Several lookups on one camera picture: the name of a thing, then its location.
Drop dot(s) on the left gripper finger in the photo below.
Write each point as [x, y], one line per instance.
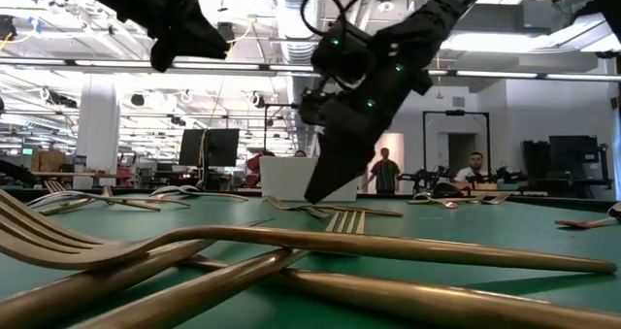
[208, 40]
[162, 52]

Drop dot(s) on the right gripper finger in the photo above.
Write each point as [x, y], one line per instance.
[327, 164]
[354, 169]

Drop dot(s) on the person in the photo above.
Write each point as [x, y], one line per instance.
[257, 166]
[475, 166]
[385, 174]
[300, 153]

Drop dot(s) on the white plastic bin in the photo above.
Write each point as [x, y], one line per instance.
[286, 178]

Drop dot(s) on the black ceiling spotlight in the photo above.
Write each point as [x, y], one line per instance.
[137, 99]

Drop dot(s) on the black background robot arms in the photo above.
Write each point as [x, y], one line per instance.
[427, 176]

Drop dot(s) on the white column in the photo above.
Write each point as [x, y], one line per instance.
[97, 135]

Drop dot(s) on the green table mat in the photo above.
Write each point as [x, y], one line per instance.
[436, 237]

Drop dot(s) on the black computer monitor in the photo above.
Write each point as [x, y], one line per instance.
[218, 147]

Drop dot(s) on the horizontal light bar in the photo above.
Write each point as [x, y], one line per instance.
[509, 74]

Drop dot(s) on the brown cardboard box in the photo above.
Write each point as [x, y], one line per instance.
[48, 160]

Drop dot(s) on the black monitor rack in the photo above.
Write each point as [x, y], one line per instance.
[572, 154]

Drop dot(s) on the black overhead camera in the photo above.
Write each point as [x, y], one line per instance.
[225, 30]

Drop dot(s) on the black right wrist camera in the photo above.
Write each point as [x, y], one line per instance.
[339, 57]

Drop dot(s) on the black stand frame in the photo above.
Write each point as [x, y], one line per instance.
[456, 112]
[266, 130]

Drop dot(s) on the corrugated silver ceiling duct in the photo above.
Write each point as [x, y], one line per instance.
[286, 47]

